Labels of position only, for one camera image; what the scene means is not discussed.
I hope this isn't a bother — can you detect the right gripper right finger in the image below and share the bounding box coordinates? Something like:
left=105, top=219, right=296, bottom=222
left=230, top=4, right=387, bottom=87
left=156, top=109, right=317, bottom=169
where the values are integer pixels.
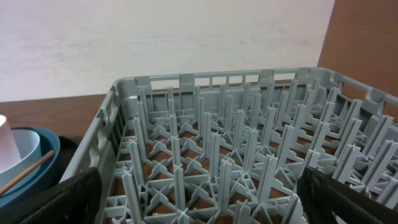
left=297, top=167, right=397, bottom=224

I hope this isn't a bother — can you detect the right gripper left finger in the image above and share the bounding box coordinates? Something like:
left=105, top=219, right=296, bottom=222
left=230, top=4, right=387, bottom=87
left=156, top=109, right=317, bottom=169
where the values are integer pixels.
left=1, top=167, right=103, bottom=224

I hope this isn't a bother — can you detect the grey plastic dishwasher rack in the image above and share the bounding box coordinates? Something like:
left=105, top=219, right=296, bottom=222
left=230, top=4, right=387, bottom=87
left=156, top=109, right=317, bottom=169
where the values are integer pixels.
left=62, top=68, right=397, bottom=223

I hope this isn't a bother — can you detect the brown plastic serving tray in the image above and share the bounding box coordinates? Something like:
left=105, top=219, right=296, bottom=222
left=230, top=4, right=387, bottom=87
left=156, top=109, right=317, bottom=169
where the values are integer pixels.
left=58, top=136, right=79, bottom=182

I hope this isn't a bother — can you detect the dark blue plate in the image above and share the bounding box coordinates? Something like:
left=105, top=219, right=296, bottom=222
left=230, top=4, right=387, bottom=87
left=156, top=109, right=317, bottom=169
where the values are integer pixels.
left=1, top=127, right=60, bottom=208

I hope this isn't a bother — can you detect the light blue bowl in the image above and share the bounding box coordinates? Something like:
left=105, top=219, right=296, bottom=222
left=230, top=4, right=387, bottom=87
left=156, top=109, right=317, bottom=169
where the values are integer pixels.
left=1, top=129, right=42, bottom=187

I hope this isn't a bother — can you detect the pink paper cup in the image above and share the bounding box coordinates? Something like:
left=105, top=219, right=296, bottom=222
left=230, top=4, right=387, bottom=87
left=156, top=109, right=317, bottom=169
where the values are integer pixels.
left=0, top=115, right=21, bottom=172

